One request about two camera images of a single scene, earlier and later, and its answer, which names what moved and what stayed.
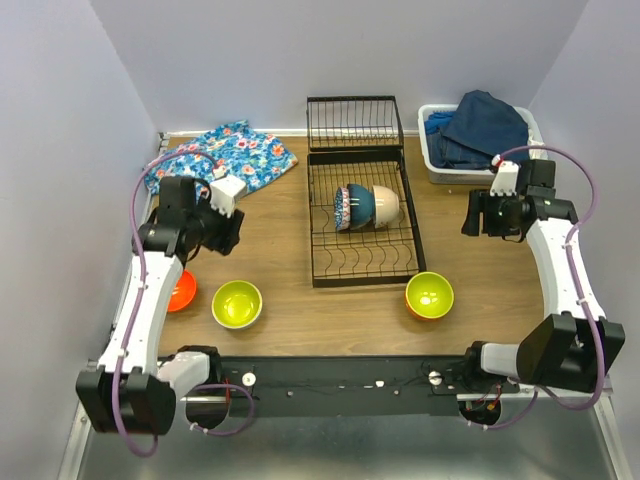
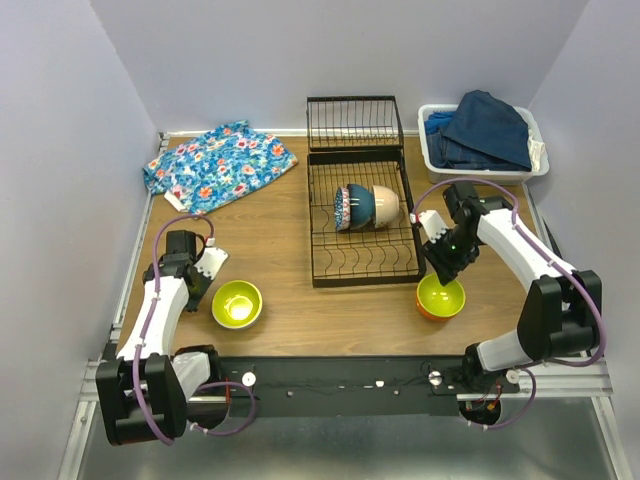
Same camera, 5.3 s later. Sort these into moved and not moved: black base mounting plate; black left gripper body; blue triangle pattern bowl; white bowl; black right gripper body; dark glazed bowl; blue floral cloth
Moved: black left gripper body; black right gripper body
Not moved: dark glazed bowl; blue floral cloth; white bowl; black base mounting plate; blue triangle pattern bowl
